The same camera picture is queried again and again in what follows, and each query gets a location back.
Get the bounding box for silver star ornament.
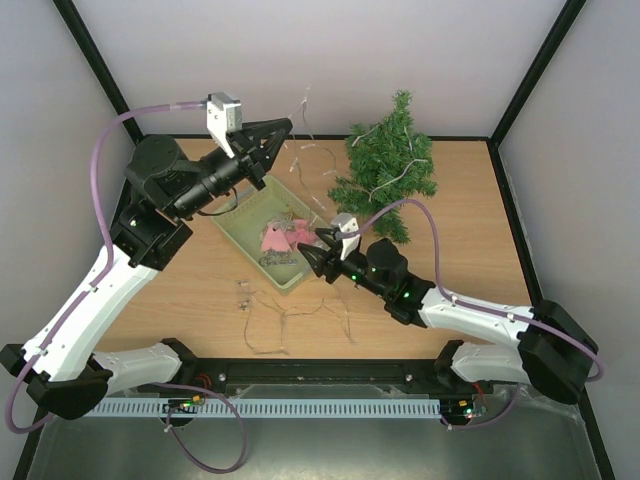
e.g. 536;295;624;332
268;212;296;232

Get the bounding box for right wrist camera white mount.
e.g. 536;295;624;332
331;212;361;261

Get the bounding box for light green plastic basket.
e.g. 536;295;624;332
213;175;327;296

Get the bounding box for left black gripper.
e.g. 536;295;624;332
172;118;292;220

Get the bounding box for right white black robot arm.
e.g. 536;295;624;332
298;228;597;405

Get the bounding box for pink paper ornaments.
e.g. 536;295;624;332
260;218;318;253

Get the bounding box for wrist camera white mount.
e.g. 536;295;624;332
331;212;361;261
206;92;242;158

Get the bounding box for fairy light string wire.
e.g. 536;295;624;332
234;84;436;357

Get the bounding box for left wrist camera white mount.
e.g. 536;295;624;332
206;92;242;158

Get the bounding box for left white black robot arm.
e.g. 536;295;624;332
1;118;292;420

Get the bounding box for light blue slotted cable duct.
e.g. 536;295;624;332
88;397;441;419

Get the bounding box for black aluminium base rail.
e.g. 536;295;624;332
47;355;584;396

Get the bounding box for small green christmas tree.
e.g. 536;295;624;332
328;90;438;220

